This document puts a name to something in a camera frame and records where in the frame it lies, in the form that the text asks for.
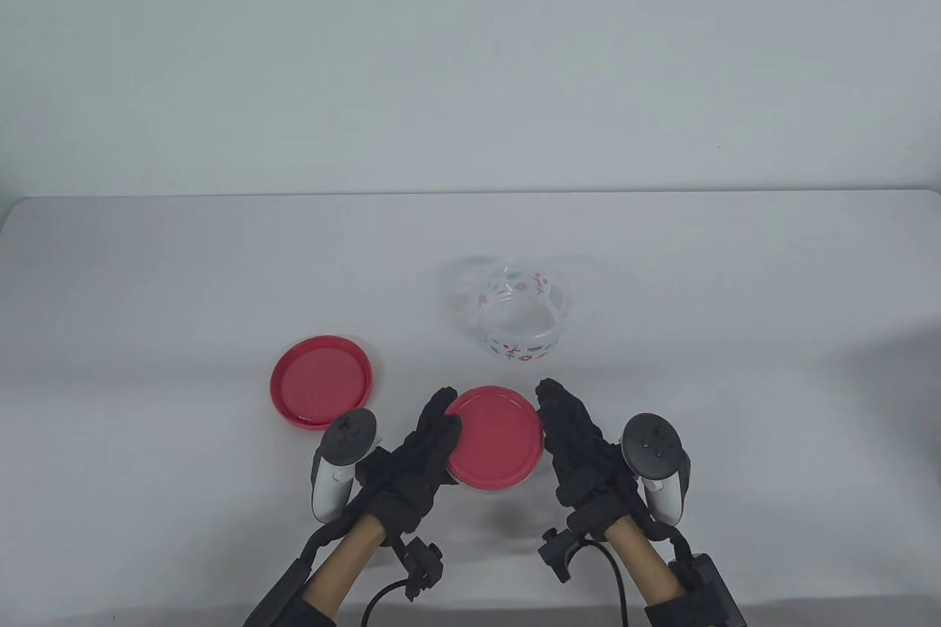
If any person's left hand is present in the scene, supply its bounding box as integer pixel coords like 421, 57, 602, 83
353, 388, 464, 536

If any thin black camera cable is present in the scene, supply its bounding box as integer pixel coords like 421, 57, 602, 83
581, 542, 629, 627
360, 579, 409, 627

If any large clear printed food container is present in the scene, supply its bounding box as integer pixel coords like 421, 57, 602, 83
474, 259, 574, 365

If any person's right hand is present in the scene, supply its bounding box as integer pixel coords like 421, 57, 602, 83
534, 379, 649, 532

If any large red container lid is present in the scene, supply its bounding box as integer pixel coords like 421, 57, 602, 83
270, 337, 372, 429

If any black and white controller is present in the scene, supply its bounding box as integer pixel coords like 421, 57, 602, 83
311, 408, 378, 521
623, 412, 692, 525

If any black forearm strap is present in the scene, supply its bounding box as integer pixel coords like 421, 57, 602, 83
272, 598, 335, 627
645, 587, 736, 627

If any black box with white label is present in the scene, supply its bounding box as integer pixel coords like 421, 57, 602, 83
243, 557, 313, 627

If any black braided cable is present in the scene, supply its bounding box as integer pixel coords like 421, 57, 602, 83
647, 509, 695, 573

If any plain black forearm box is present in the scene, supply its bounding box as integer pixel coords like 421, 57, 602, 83
669, 553, 747, 627

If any person's right forearm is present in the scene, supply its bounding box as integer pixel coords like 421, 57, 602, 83
607, 515, 688, 609

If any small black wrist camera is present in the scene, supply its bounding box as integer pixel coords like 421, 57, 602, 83
539, 526, 589, 584
393, 537, 446, 602

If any medium red container lid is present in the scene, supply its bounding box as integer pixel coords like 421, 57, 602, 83
445, 386, 545, 492

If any thick black looped cable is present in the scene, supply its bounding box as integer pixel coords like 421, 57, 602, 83
298, 502, 368, 569

